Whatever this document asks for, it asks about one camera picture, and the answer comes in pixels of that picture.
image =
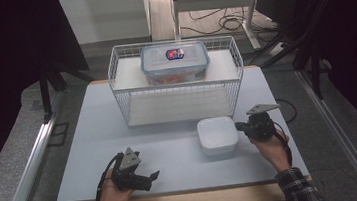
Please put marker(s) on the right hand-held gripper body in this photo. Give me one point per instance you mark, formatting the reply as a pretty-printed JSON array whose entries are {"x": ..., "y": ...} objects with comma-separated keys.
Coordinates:
[{"x": 261, "y": 125}]

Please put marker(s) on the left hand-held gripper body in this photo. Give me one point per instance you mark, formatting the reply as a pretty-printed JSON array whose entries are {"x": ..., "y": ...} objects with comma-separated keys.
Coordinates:
[{"x": 129, "y": 177}]

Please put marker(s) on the white square bowl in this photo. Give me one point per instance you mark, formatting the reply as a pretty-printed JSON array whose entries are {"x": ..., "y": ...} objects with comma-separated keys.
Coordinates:
[{"x": 217, "y": 136}]

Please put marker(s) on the clear lidded food container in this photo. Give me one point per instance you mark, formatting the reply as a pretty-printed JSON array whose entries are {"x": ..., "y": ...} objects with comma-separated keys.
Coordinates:
[{"x": 175, "y": 62}]

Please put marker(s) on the person's left hand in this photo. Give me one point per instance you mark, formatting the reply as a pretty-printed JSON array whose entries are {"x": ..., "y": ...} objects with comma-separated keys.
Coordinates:
[{"x": 113, "y": 198}]

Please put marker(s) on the person's right hand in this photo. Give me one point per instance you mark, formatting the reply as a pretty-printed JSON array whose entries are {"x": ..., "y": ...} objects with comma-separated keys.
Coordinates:
[{"x": 272, "y": 152}]

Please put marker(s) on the light grey table mat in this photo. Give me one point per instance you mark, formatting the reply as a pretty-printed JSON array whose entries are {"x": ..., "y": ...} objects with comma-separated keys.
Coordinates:
[{"x": 103, "y": 138}]

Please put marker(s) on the black metal stand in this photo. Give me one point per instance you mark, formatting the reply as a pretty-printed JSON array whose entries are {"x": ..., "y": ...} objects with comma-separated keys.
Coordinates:
[
  {"x": 312, "y": 49},
  {"x": 45, "y": 94}
]

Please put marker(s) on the white cabinet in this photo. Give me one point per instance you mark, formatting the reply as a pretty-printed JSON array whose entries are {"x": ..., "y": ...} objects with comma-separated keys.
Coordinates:
[{"x": 107, "y": 17}]

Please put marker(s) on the aluminium rail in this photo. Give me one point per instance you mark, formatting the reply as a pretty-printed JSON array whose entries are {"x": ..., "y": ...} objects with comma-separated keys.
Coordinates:
[
  {"x": 338, "y": 137},
  {"x": 29, "y": 169}
]

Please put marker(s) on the black floor bracket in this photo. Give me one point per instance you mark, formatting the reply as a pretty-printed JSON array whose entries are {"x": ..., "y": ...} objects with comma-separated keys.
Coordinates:
[{"x": 58, "y": 134}]

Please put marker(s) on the white metal desk frame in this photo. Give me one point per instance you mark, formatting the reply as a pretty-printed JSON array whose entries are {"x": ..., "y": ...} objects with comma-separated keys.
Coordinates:
[{"x": 213, "y": 1}]

